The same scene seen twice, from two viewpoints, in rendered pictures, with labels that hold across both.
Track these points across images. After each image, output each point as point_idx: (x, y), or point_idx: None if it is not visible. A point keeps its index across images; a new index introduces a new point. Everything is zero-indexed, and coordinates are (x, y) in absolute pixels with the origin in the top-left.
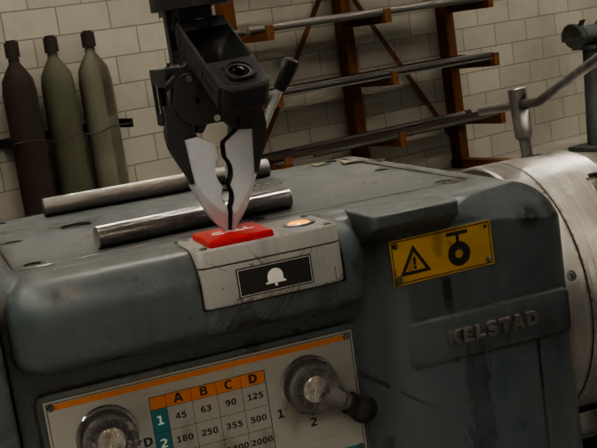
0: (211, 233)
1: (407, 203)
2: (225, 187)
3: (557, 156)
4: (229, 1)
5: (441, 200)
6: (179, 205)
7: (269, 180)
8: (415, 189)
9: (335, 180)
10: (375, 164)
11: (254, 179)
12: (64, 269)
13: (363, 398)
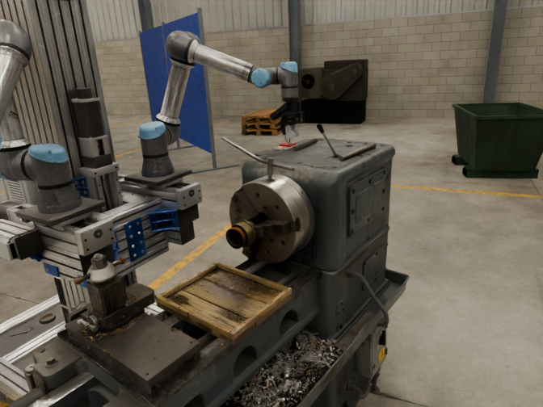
0: (291, 143)
1: (265, 153)
2: (338, 155)
3: (258, 180)
4: (283, 101)
5: (258, 153)
6: (335, 151)
7: (333, 159)
8: (271, 156)
9: (306, 159)
10: (309, 165)
11: (284, 136)
12: (309, 140)
13: None
